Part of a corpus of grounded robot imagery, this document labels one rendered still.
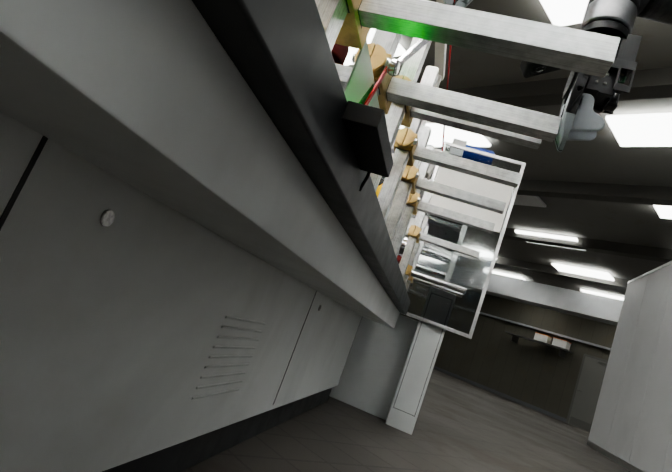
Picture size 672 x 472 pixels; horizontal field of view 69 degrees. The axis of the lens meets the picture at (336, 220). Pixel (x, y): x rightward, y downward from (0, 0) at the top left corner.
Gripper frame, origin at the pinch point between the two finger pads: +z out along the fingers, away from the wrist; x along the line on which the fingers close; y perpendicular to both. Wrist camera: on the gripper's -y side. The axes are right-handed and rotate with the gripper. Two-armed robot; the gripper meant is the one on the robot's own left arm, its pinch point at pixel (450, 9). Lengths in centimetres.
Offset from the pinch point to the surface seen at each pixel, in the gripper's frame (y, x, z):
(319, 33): 31.9, -15.8, 32.1
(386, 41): 1.8, -8.3, 11.5
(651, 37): -252, 204, -245
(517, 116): 5.7, 14.7, 16.5
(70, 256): 12, -34, 60
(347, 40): 16.5, -13.7, 22.7
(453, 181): -211, 74, -50
